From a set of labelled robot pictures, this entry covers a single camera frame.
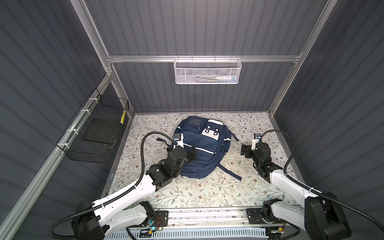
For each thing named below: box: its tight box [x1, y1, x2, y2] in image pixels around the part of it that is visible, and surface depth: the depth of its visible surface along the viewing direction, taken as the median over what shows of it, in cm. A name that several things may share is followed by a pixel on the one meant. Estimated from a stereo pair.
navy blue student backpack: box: [175, 116, 242, 181], surface depth 91 cm
